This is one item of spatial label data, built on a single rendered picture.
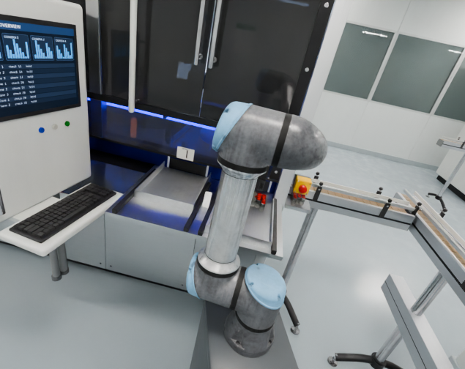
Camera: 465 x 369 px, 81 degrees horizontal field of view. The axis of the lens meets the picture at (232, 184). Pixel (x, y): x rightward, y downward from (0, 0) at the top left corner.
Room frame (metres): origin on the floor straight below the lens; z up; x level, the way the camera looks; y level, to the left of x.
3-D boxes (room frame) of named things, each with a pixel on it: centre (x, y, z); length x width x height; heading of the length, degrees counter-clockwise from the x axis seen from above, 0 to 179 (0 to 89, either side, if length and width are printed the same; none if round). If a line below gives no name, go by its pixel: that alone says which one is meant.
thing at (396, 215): (1.34, -0.63, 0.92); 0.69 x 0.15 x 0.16; 87
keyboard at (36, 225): (0.88, 0.63, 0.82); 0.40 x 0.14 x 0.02; 169
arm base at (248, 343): (0.53, -0.15, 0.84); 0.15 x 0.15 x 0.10
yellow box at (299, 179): (1.22, -0.34, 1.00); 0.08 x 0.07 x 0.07; 177
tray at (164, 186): (1.13, 0.26, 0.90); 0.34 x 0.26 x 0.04; 177
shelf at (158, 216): (1.05, 0.09, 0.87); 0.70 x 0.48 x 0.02; 87
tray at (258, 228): (1.00, -0.07, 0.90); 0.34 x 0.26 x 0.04; 177
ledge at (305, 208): (1.26, -0.35, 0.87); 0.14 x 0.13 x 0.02; 177
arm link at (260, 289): (0.53, -0.14, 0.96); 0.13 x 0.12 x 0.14; 82
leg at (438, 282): (1.00, -1.03, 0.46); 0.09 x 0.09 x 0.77; 87
